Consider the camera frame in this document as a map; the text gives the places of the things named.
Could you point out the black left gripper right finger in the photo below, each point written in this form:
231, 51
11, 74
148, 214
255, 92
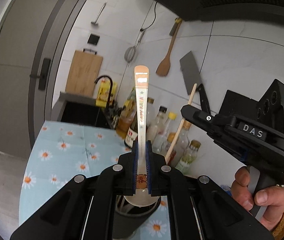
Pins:
198, 207

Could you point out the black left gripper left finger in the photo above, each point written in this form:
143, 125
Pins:
85, 208

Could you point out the beige capybara spoon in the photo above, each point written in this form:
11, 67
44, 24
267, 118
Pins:
138, 172

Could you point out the kitchen cleaver knife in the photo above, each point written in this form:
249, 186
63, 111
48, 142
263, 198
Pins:
191, 75

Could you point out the person's right hand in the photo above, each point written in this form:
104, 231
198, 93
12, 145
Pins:
272, 198

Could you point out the black metal utensil cup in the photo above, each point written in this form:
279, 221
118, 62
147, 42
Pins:
127, 217

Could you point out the green label glass bottle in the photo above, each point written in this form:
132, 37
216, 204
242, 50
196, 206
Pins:
188, 157

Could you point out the blue daisy tablecloth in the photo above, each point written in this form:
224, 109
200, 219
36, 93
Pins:
60, 152

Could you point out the clear oil bottle yellow cap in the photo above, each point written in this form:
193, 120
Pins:
170, 119

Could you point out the yellow label sauce bottle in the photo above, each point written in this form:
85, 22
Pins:
127, 115

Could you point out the black sink faucet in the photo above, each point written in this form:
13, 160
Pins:
105, 93

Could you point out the wooden cutting board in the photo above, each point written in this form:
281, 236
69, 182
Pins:
83, 72

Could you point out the black wall plate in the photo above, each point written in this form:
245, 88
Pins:
235, 103

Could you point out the wooden spatula on wall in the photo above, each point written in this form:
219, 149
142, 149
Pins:
164, 66

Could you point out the black door handle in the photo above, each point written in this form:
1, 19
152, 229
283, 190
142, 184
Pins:
43, 75

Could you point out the wire whisk on wall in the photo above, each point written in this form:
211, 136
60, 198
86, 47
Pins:
130, 52

